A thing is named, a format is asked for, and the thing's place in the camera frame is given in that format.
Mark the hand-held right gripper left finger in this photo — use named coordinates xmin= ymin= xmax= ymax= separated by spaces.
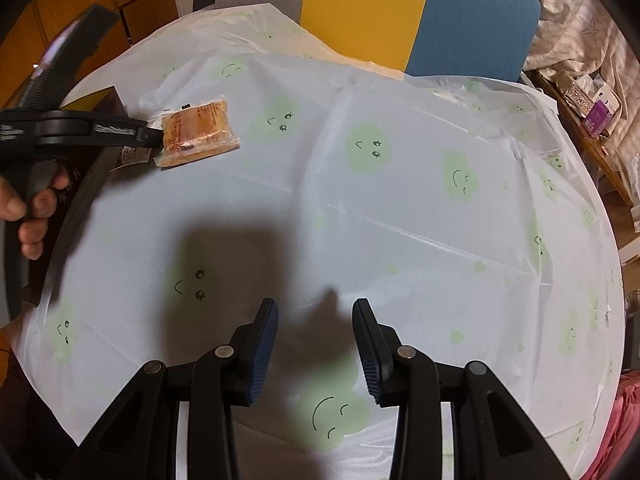
xmin=57 ymin=298 xmax=279 ymax=480

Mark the small white box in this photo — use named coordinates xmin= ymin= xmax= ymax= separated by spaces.
xmin=595 ymin=84 xmax=622 ymax=113

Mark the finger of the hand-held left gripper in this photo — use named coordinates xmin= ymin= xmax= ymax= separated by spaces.
xmin=92 ymin=118 xmax=165 ymax=151

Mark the printed beige curtain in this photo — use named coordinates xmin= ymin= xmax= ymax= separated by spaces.
xmin=480 ymin=0 xmax=640 ymax=161

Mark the person's left hand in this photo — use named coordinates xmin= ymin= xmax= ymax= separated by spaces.
xmin=0 ymin=166 xmax=70 ymax=261

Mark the gold-lined tin box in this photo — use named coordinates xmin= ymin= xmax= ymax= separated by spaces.
xmin=20 ymin=85 xmax=126 ymax=308

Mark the pink cloth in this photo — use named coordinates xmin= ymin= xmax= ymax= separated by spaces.
xmin=575 ymin=380 xmax=640 ymax=480

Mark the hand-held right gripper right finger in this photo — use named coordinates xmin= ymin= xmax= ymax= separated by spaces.
xmin=352 ymin=298 xmax=573 ymax=480

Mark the orange cake packet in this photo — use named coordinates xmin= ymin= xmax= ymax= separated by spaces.
xmin=152 ymin=97 xmax=241 ymax=168

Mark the white smiley plastic tablecloth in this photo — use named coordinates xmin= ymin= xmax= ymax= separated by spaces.
xmin=10 ymin=4 xmax=626 ymax=480

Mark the wooden side table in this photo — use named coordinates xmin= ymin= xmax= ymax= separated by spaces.
xmin=530 ymin=67 xmax=640 ymax=206

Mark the small purple box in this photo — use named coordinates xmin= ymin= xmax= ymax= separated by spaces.
xmin=585 ymin=100 xmax=613 ymax=138

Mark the white biscuit packet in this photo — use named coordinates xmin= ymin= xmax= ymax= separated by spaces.
xmin=119 ymin=146 xmax=153 ymax=165

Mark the grey yellow blue chair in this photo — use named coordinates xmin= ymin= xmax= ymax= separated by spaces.
xmin=215 ymin=0 xmax=542 ymax=83

